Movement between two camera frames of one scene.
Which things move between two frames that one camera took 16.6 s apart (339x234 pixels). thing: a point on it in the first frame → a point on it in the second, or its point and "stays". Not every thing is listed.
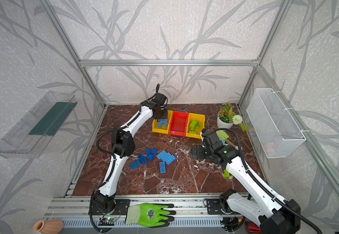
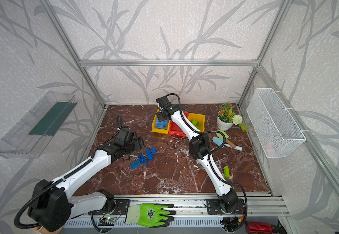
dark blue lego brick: x=142 y=159 stays
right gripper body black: x=197 y=152 → x=162 y=116
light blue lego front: x=161 y=121 stays
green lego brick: x=193 y=125 stays
